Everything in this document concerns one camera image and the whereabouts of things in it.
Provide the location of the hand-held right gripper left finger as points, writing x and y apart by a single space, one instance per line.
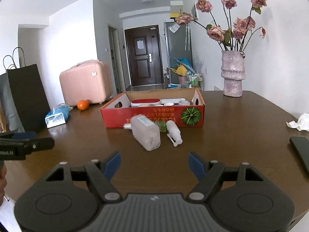
112 162

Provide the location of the large clear plastic bottle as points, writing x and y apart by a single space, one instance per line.
146 133

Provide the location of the pink ceramic vase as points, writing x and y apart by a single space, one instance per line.
233 75

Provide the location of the crumpled white tissue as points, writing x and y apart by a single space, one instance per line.
301 123

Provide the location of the orange fruit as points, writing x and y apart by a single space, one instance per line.
83 105

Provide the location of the dark brown door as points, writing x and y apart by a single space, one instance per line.
143 58

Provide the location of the black paper bag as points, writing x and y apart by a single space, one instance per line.
27 99

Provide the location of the cluttered storage cart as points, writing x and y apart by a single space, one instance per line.
187 77

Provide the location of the person's left hand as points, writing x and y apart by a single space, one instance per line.
2 181

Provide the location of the white oblong case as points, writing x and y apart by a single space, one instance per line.
172 100

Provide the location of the grey refrigerator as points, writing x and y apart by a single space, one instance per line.
178 46

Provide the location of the small green bottle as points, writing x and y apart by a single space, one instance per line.
161 126

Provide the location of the white spray bottle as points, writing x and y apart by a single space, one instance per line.
174 131

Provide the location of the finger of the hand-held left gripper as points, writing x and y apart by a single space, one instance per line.
39 143
25 135

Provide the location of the black phone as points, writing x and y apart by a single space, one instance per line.
301 149

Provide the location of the red cardboard box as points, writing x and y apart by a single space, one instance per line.
152 116

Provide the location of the yellow box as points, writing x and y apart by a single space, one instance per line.
175 15

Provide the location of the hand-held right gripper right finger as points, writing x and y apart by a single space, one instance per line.
196 166

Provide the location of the blue tissue packet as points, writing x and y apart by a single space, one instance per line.
58 117

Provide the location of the round ceiling lamp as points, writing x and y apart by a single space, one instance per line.
147 1

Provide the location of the pink suitcase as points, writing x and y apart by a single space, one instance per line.
85 83

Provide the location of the dried pink roses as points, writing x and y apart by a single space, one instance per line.
239 26

